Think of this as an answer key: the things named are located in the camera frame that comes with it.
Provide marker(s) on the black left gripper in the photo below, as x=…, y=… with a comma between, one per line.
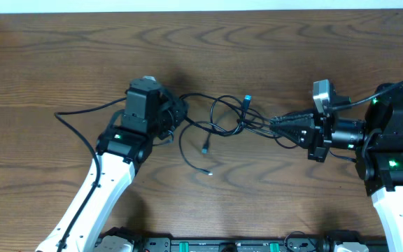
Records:
x=175, y=114

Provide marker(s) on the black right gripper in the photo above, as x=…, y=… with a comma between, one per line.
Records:
x=315, y=134

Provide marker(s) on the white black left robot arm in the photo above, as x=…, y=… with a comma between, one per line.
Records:
x=149, y=119

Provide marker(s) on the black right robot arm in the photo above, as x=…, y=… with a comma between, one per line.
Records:
x=377, y=141

